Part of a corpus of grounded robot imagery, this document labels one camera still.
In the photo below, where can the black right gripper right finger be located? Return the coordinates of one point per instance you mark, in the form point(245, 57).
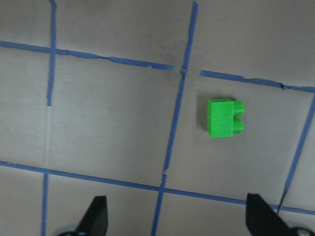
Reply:
point(261, 220)

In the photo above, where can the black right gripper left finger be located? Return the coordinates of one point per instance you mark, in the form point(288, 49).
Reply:
point(95, 220)

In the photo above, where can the green toy block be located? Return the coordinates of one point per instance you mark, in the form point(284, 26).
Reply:
point(223, 117)

